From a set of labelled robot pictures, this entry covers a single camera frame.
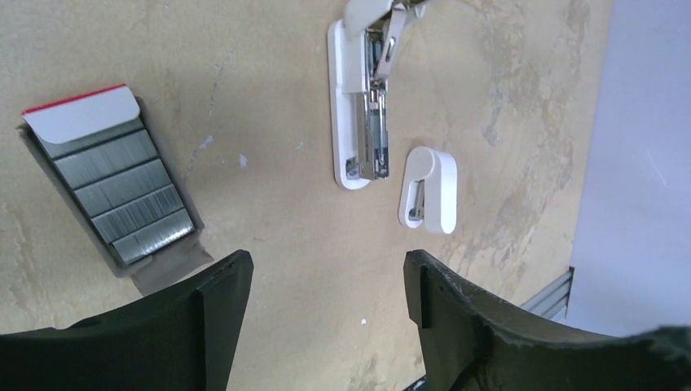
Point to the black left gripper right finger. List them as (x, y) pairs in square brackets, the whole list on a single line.
[(472, 339)]

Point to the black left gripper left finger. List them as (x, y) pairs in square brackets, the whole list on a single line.
[(183, 337)]

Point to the aluminium frame rail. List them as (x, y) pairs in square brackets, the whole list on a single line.
[(552, 301)]

